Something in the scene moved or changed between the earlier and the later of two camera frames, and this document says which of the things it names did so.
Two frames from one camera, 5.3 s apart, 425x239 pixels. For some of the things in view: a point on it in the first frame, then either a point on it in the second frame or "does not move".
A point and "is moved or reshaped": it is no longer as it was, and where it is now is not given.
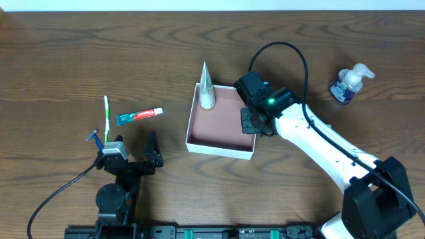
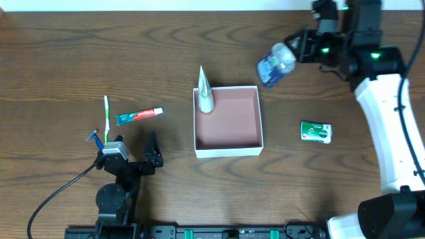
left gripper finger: x=119 y=138 does not move
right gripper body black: x=249 y=123 -> x=306 y=46
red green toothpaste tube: x=129 y=117 does not move
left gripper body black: x=131 y=165 does not move
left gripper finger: x=153 y=153 does not move
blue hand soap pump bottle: x=342 y=88 -> x=273 y=68
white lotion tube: x=206 y=91 is moved or reshaped
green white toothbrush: x=106 y=99 does not move
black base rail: x=135 y=232 does not move
